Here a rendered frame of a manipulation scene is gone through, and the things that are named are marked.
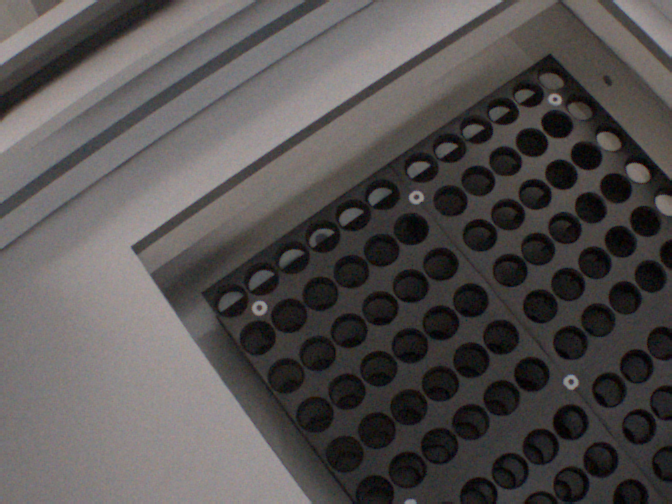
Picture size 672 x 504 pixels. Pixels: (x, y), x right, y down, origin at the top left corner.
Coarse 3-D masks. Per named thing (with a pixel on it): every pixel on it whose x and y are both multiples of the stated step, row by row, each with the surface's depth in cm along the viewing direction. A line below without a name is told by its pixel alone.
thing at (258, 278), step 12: (408, 168) 42; (372, 192) 41; (384, 192) 41; (372, 204) 41; (348, 216) 41; (312, 240) 41; (288, 252) 40; (300, 252) 40; (288, 264) 40; (252, 276) 40; (264, 276) 40; (252, 288) 40; (228, 300) 40
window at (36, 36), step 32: (0, 0) 24; (32, 0) 25; (64, 0) 26; (96, 0) 27; (128, 0) 28; (0, 32) 25; (32, 32) 26; (64, 32) 27; (0, 64) 26; (32, 64) 27
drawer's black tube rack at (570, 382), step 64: (576, 128) 36; (448, 192) 36; (512, 192) 35; (576, 192) 35; (640, 192) 35; (384, 256) 38; (448, 256) 35; (512, 256) 34; (576, 256) 34; (640, 256) 34; (256, 320) 34; (320, 320) 34; (384, 320) 37; (448, 320) 36; (512, 320) 33; (576, 320) 33; (640, 320) 33; (320, 384) 33; (384, 384) 33; (448, 384) 35; (512, 384) 32; (576, 384) 32; (640, 384) 32; (320, 448) 32; (384, 448) 32; (448, 448) 35; (512, 448) 32; (576, 448) 31; (640, 448) 31
